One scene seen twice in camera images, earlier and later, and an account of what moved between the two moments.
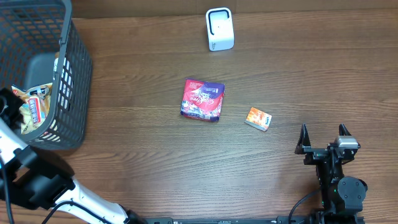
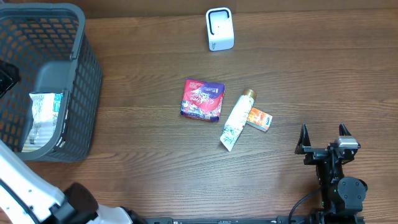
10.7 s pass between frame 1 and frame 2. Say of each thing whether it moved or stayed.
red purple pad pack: stayed
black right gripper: stayed
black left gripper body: moved
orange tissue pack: stayed
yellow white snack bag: moved
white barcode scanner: stayed
